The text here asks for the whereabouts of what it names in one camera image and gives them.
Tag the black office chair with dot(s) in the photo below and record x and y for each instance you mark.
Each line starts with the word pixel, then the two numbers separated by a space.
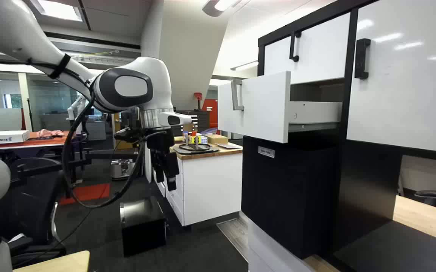
pixel 31 201

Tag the colourful toy stack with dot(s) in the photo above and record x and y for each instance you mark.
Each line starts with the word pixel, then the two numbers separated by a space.
pixel 195 137

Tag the rectangular ceiling light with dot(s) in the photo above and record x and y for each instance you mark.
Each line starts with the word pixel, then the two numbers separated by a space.
pixel 60 9

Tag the black box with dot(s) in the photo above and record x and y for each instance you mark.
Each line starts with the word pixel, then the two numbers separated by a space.
pixel 143 231

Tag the black fabric bin with label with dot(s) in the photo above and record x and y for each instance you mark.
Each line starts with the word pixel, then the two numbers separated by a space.
pixel 288 196

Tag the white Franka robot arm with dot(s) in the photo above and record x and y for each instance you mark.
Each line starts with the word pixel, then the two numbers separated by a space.
pixel 7 24

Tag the red floor mat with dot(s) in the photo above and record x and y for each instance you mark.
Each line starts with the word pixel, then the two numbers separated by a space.
pixel 92 192

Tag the white flat box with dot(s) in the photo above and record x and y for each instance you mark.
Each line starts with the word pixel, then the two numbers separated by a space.
pixel 1 136

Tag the wooden countertop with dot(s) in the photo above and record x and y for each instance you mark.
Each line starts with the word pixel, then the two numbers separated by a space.
pixel 425 219

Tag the white island with wood top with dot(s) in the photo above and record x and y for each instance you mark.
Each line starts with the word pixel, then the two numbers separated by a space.
pixel 208 185

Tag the small wooden box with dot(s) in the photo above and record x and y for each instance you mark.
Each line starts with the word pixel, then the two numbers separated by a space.
pixel 217 139

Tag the dark round plate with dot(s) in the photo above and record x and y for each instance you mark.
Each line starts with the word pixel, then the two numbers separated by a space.
pixel 201 148

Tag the pink cloth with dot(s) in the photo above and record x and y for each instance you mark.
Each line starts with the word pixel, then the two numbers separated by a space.
pixel 46 133

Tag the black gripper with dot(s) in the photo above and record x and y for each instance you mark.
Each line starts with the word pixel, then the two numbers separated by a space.
pixel 160 143

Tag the red background object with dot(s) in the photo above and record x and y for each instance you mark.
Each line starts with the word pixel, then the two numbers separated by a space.
pixel 211 110

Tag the metal pot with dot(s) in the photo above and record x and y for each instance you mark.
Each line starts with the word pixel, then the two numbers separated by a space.
pixel 122 167

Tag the red table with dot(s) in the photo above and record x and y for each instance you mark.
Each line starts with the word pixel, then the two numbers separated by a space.
pixel 42 142

